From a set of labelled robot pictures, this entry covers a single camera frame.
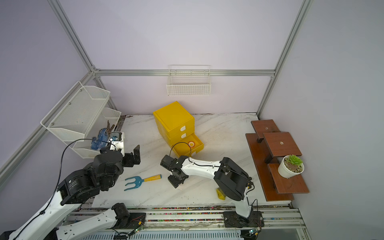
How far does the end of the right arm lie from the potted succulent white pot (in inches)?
18.2

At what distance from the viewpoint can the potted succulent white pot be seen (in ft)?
2.20

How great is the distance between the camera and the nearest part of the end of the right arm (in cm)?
62
